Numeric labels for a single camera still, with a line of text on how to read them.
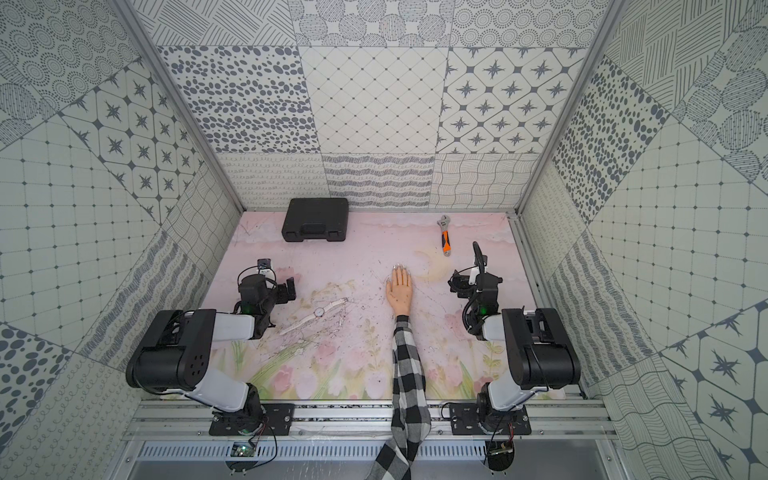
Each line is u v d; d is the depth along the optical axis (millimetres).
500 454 731
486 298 727
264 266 830
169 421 758
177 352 461
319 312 929
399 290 956
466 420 733
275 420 737
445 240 1108
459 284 838
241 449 716
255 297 731
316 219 1122
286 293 901
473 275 833
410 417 704
